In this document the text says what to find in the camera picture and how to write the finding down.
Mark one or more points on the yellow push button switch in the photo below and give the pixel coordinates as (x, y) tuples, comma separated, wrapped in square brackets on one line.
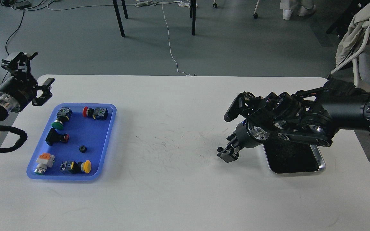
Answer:
[(75, 167)]

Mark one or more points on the person in white trousers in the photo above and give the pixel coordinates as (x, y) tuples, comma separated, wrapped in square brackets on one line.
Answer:
[(304, 8)]

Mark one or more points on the blue plastic tray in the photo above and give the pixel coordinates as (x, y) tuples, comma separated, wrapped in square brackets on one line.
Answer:
[(83, 131)]

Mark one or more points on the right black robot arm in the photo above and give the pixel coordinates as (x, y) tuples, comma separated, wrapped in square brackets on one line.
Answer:
[(3, 128)]

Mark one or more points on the black table leg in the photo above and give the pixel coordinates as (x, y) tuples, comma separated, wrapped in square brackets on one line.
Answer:
[(193, 6), (118, 15)]

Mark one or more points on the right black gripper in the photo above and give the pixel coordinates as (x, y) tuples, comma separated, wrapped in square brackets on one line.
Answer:
[(16, 93)]

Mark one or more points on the silver metal tray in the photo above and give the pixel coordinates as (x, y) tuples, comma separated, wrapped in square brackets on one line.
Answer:
[(288, 158)]

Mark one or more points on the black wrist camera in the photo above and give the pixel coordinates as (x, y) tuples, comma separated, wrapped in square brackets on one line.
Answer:
[(235, 108)]

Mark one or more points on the beige jacket on chair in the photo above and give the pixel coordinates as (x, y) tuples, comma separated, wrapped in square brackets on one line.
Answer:
[(353, 34)]

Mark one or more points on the black table leg right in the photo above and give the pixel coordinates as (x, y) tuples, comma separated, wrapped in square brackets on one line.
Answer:
[(193, 6)]

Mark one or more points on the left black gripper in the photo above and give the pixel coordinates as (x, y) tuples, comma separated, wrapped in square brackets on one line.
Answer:
[(247, 135)]

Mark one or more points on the black selector switch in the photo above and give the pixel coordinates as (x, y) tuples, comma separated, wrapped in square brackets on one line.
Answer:
[(54, 137)]

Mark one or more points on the red push button switch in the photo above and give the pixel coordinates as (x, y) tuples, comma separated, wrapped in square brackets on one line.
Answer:
[(99, 113)]

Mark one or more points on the black table leg left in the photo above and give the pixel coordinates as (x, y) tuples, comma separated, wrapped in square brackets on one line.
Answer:
[(118, 15)]

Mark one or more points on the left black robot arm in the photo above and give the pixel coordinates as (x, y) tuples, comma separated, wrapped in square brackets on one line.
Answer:
[(311, 117)]

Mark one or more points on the orange grey push button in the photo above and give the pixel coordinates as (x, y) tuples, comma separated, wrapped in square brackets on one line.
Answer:
[(44, 161)]

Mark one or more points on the green push button switch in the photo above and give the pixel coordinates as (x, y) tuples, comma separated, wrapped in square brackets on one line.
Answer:
[(63, 115)]

